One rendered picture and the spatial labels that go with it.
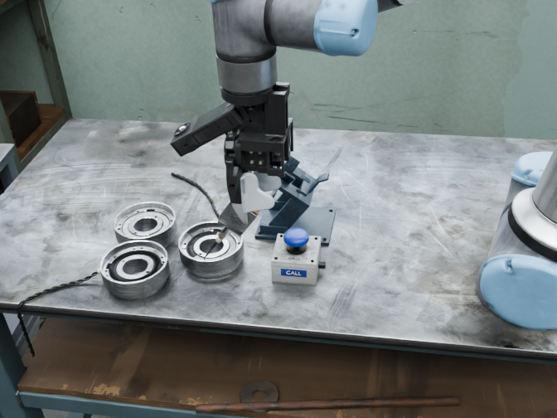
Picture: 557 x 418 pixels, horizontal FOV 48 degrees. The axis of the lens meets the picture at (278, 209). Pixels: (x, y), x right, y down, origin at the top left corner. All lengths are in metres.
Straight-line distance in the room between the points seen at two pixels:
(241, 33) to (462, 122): 2.00
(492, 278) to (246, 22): 0.40
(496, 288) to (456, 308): 0.22
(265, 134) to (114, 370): 0.61
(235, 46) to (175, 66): 1.95
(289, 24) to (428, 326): 0.47
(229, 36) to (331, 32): 0.13
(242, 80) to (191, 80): 1.94
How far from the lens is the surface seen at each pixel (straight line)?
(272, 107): 0.81
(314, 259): 0.97
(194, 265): 1.00
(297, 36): 0.72
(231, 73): 0.78
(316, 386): 1.18
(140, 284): 0.97
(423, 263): 1.05
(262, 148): 0.82
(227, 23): 0.76
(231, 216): 0.93
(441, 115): 2.67
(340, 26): 0.70
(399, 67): 2.57
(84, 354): 1.30
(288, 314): 0.94
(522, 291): 0.76
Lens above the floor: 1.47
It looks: 36 degrees down
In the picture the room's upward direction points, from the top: 2 degrees counter-clockwise
